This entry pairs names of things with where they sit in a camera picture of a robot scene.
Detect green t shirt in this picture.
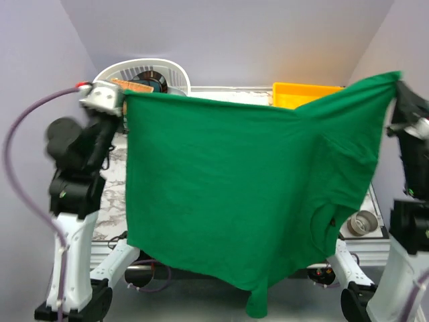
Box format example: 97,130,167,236
125,71,402,318

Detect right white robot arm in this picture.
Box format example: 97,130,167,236
308,81,428,321

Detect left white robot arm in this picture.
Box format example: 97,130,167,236
34,114,149,321

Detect tape roll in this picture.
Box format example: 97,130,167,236
347,210,379,237

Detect orange woven fan mat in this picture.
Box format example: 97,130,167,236
110,78,155,117

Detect dark teal round plate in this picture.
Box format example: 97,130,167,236
131,70,168,93

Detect white plastic laundry basket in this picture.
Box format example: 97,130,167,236
95,58,191,96

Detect yellow plastic tray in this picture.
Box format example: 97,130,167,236
272,82,343,109

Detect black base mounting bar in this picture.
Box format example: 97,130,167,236
125,262,336,286

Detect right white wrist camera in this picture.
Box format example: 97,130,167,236
387,117,428,140

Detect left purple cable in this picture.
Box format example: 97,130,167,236
2,85,174,322

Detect aluminium frame rail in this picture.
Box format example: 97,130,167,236
90,239,390,270

